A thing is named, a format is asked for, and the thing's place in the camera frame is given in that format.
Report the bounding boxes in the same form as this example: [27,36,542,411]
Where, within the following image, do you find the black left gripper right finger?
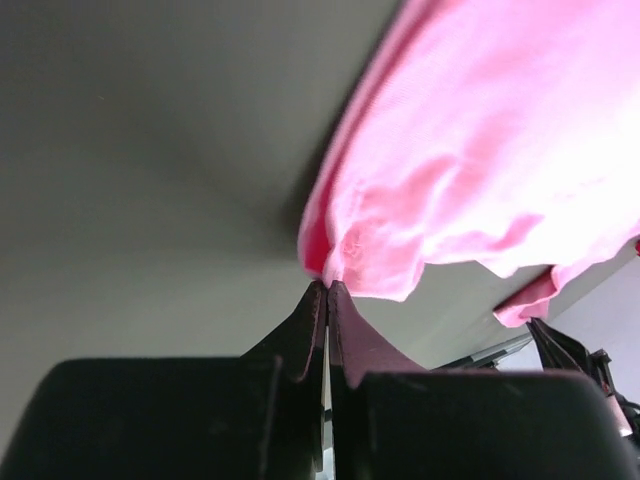
[327,282,639,479]

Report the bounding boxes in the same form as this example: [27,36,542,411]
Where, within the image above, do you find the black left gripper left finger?
[1,282,327,479]

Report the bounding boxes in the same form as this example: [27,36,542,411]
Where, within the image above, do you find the pink t shirt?
[298,1,639,328]

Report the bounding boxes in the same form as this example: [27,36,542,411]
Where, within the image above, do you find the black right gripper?
[527,318,639,440]

